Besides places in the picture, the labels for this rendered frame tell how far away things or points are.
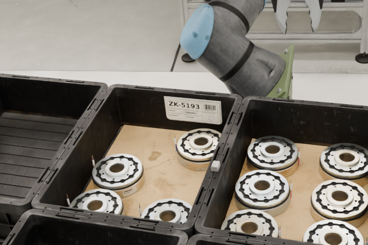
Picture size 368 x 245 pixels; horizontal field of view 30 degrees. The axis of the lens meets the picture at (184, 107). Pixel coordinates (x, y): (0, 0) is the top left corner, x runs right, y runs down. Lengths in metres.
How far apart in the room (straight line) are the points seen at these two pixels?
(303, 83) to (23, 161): 0.78
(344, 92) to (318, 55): 1.52
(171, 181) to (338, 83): 0.67
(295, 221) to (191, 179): 0.23
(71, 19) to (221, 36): 2.41
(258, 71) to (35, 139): 0.52
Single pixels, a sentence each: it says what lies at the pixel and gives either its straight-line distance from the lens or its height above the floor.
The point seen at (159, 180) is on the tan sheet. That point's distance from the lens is 1.39.
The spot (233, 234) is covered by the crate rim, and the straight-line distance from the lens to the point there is 1.12.
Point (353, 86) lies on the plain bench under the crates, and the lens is 1.87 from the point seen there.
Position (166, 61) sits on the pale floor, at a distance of 3.38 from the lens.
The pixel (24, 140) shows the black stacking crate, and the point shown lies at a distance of 1.58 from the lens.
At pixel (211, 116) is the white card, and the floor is 0.88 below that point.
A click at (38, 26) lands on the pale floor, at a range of 3.91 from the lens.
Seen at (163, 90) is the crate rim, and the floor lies 0.93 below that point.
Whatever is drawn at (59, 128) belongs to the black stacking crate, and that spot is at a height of 0.83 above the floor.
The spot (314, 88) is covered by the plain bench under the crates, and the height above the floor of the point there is 0.70.
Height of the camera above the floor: 1.73
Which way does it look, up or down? 35 degrees down
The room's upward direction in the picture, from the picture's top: 6 degrees counter-clockwise
